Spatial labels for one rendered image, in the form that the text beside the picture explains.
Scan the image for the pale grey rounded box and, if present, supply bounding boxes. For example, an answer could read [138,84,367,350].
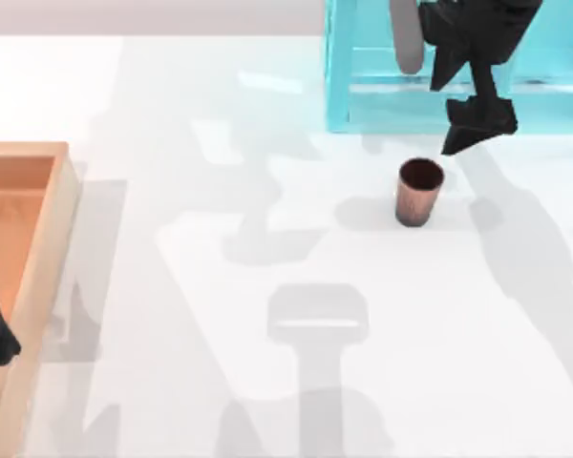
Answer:
[392,0,425,76]

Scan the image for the brown cup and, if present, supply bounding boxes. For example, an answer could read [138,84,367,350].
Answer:
[394,157,446,229]

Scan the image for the light blue rack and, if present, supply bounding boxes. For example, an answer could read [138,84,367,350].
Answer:
[323,0,573,135]

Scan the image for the salmon-coloured shallow box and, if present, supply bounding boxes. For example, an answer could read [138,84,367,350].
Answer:
[0,141,83,458]

